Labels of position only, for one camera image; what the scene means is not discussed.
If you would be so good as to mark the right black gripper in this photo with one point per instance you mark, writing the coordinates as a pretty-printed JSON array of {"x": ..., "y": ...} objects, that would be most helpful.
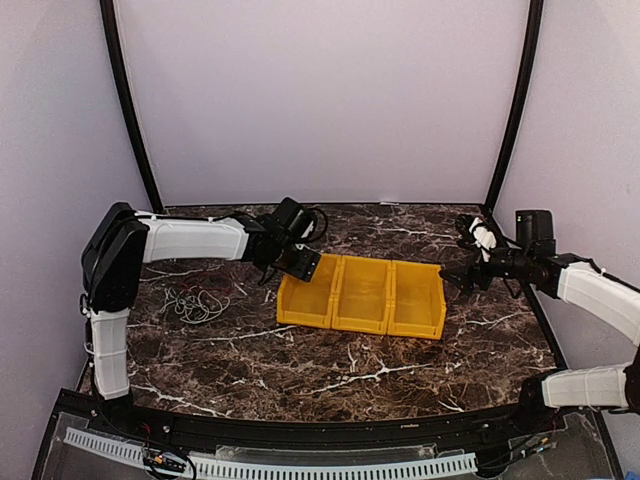
[{"x": 466, "y": 273}]

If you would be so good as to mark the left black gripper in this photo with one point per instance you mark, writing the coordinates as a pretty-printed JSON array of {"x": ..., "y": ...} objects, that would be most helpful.
[{"x": 305, "y": 269}]

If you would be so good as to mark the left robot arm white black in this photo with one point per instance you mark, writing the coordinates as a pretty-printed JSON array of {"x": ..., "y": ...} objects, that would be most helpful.
[{"x": 127, "y": 239}]

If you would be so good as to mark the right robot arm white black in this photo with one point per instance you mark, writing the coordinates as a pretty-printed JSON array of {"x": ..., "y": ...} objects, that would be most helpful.
[{"x": 532, "y": 259}]

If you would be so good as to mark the yellow bin left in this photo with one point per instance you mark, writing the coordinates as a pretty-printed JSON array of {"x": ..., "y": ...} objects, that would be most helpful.
[{"x": 310, "y": 304}]

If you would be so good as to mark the yellow bin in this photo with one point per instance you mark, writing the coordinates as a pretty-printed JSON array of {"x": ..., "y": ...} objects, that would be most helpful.
[
  {"x": 364, "y": 295},
  {"x": 419, "y": 308},
  {"x": 310, "y": 304}
]

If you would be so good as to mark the yellow bin right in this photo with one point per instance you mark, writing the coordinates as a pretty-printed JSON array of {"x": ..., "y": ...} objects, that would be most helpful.
[{"x": 419, "y": 308}]

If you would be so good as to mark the yellow bin middle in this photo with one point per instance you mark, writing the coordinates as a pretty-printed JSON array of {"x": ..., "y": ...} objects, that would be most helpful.
[{"x": 364, "y": 295}]

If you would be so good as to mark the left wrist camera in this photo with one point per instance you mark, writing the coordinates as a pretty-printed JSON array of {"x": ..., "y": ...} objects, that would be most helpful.
[{"x": 294, "y": 223}]

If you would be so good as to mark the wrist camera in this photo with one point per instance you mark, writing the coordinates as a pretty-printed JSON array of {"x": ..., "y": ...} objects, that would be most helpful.
[
  {"x": 294, "y": 223},
  {"x": 475, "y": 234}
]

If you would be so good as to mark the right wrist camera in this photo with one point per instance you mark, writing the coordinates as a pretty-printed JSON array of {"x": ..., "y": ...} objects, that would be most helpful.
[{"x": 475, "y": 234}]

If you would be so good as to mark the black front rail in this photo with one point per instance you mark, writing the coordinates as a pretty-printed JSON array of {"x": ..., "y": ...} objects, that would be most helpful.
[{"x": 489, "y": 432}]

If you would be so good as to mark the white slotted cable duct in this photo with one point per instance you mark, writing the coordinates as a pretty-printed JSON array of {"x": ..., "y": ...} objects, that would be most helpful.
[{"x": 235, "y": 463}]

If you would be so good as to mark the right black frame post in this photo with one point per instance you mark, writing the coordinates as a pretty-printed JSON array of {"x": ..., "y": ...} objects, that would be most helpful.
[{"x": 519, "y": 98}]

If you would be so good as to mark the black frame post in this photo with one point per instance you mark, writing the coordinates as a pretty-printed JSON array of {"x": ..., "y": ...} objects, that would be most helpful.
[
  {"x": 519, "y": 98},
  {"x": 126, "y": 101}
]

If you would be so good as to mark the left black frame post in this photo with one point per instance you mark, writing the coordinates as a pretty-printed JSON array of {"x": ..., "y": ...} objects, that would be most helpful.
[{"x": 126, "y": 101}]

